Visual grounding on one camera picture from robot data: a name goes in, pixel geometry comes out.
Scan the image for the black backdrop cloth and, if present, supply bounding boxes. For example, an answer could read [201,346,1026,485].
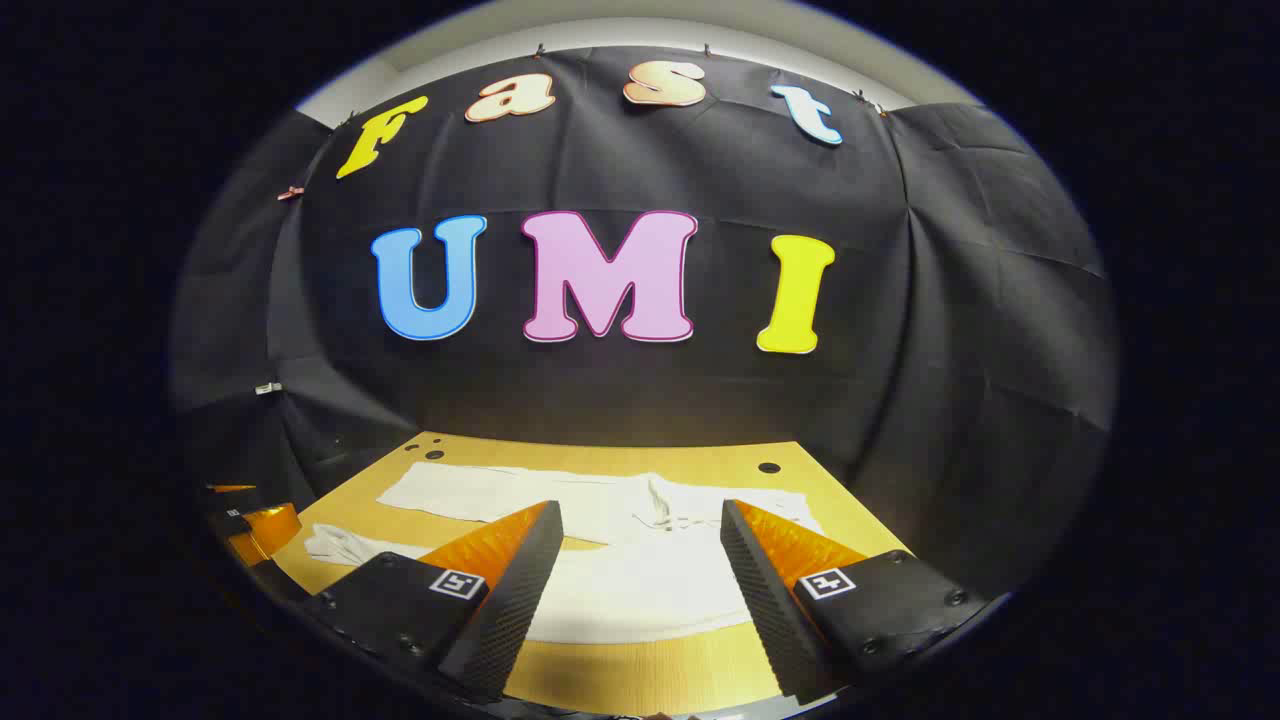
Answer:
[168,45,1117,603]

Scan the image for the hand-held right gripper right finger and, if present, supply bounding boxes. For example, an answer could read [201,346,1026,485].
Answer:
[720,498,988,706]

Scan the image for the white jeans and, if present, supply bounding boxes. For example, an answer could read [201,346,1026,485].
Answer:
[303,460,827,646]

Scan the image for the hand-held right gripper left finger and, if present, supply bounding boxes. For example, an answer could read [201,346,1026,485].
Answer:
[300,499,565,701]

